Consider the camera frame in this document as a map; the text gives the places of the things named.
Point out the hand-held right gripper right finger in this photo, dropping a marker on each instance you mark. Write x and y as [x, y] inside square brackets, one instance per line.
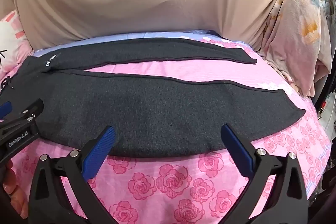
[236, 150]

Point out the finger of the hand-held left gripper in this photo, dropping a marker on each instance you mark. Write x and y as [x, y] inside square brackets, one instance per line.
[5, 108]
[34, 107]

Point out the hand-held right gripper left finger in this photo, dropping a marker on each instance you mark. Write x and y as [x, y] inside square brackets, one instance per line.
[98, 153]

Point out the dark grey pants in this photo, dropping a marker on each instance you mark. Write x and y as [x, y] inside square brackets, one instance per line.
[147, 113]

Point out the person's left hand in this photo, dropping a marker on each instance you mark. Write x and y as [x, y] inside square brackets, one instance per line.
[14, 184]

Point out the white cat face pillow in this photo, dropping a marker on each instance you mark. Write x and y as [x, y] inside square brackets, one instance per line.
[13, 35]

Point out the pink rose print bed sheet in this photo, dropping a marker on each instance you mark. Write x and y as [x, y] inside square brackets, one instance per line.
[170, 187]

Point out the cream floral quilt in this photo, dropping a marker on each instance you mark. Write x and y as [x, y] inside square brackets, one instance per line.
[294, 37]

